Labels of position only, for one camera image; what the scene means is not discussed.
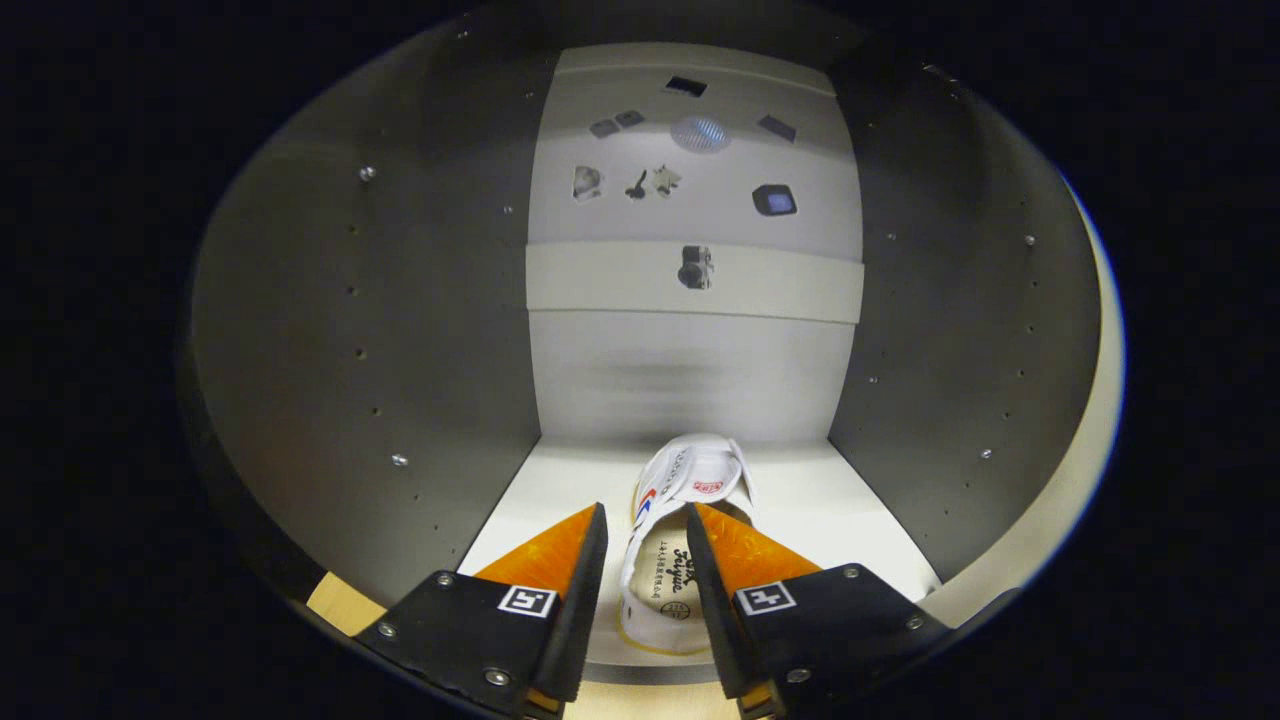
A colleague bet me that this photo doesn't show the white canvas shoe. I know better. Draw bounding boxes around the white canvas shoe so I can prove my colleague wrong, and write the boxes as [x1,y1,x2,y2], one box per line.
[617,432,756,658]

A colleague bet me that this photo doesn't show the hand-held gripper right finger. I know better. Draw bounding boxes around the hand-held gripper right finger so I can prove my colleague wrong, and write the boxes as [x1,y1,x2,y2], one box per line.
[684,502,953,717]

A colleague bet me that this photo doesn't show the white cabinet shelf board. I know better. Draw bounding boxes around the white cabinet shelf board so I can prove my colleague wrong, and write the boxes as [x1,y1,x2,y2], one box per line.
[455,435,944,669]

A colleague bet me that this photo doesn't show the grey shoe cabinet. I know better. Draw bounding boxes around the grey shoe cabinet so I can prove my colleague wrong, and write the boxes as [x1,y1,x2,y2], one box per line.
[185,20,1101,691]

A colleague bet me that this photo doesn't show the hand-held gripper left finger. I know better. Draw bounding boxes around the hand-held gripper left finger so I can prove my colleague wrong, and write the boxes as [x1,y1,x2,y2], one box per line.
[350,502,609,719]

